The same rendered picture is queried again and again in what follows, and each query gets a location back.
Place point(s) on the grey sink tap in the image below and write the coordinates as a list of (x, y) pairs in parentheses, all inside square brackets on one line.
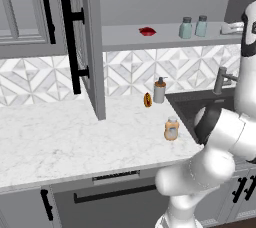
[(219, 80)]

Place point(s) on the grey dishwasher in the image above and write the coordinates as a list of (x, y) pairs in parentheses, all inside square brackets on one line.
[(110, 210)]

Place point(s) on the orange condiment bottle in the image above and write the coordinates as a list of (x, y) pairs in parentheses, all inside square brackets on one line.
[(171, 130)]

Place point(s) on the grey open cabinet door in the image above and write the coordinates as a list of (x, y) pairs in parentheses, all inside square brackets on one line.
[(95, 55)]

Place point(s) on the grey base cabinet door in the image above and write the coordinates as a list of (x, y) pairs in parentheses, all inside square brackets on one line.
[(250, 207), (221, 205), (20, 210)]

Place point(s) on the teal shaker with grey cap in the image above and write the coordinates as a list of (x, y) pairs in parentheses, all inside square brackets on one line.
[(185, 29), (201, 27)]

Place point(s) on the hot dog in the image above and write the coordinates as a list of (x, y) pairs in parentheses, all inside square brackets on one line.
[(147, 100)]

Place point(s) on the grey wall cabinet shelf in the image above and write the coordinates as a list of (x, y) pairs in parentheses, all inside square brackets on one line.
[(126, 40)]

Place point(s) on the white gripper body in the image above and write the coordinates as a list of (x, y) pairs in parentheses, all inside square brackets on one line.
[(230, 28)]

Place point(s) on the dark sink basin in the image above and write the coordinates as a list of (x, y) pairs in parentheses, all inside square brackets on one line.
[(186, 107)]

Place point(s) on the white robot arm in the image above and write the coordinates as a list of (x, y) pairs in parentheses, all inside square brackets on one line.
[(213, 168)]

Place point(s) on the red food item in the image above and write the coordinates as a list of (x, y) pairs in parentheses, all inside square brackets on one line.
[(147, 31)]

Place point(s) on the grey closed cabinet door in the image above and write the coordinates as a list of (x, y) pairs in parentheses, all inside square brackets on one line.
[(23, 12)]

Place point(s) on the dark grey cabinet door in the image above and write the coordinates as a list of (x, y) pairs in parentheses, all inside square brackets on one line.
[(238, 2)]

